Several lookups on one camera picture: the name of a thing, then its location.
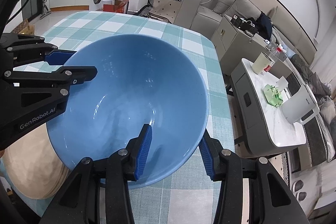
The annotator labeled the clear plastic bottle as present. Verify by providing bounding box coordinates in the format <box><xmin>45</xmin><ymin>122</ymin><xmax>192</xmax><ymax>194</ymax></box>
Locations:
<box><xmin>264</xmin><ymin>47</ymin><xmax>282</xmax><ymax>72</ymax></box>

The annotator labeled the cream tumbler cup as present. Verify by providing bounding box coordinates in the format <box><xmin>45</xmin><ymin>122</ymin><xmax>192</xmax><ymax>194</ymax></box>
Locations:
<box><xmin>252</xmin><ymin>52</ymin><xmax>271</xmax><ymax>74</ymax></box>

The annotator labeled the green tissue pack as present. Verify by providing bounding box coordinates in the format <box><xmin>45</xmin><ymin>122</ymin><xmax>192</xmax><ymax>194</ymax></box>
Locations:
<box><xmin>262</xmin><ymin>84</ymin><xmax>283</xmax><ymax>107</ymax></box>

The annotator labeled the grey sofa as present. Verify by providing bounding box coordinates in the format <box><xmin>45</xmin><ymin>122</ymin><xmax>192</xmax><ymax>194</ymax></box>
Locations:
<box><xmin>173</xmin><ymin>0</ymin><xmax>336</xmax><ymax>98</ymax></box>

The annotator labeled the cardboard box on floor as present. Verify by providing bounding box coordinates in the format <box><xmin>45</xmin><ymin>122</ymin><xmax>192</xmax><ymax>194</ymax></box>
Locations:
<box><xmin>11</xmin><ymin>19</ymin><xmax>35</xmax><ymax>35</ymax></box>

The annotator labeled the light blue bowl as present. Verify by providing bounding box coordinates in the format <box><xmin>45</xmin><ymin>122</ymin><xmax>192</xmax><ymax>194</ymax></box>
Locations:
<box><xmin>47</xmin><ymin>34</ymin><xmax>209</xmax><ymax>189</ymax></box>

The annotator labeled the grey drawer cabinet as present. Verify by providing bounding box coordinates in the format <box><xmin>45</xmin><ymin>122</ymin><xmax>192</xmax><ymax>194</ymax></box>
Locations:
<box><xmin>211</xmin><ymin>15</ymin><xmax>292</xmax><ymax>77</ymax></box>

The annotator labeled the white electric kettle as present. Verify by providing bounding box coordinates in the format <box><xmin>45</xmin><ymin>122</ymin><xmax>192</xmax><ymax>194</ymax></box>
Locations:
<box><xmin>280</xmin><ymin>84</ymin><xmax>319</xmax><ymax>125</ymax></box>

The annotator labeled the teal checked tablecloth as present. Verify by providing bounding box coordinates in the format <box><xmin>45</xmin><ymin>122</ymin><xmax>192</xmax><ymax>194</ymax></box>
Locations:
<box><xmin>0</xmin><ymin>9</ymin><xmax>236</xmax><ymax>224</ymax></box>

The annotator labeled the red open cardboard box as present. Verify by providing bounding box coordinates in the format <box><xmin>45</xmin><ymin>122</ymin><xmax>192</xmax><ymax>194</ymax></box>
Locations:
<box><xmin>102</xmin><ymin>0</ymin><xmax>130</xmax><ymax>14</ymax></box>

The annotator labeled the beige plate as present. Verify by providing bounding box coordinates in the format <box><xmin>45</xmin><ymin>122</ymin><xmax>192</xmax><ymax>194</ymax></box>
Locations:
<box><xmin>2</xmin><ymin>124</ymin><xmax>69</xmax><ymax>200</ymax></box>

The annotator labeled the grey slippers pair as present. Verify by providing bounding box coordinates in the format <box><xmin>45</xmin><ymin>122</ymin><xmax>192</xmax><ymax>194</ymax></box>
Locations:
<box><xmin>292</xmin><ymin>180</ymin><xmax>307</xmax><ymax>201</ymax></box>

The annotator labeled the black box on cabinet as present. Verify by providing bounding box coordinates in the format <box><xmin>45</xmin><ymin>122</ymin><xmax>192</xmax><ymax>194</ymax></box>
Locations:
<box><xmin>231</xmin><ymin>14</ymin><xmax>259</xmax><ymax>35</ymax></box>

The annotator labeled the white marble coffee table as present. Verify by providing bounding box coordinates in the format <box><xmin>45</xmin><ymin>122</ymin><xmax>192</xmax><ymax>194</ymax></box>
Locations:
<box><xmin>231</xmin><ymin>59</ymin><xmax>306</xmax><ymax>157</ymax></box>

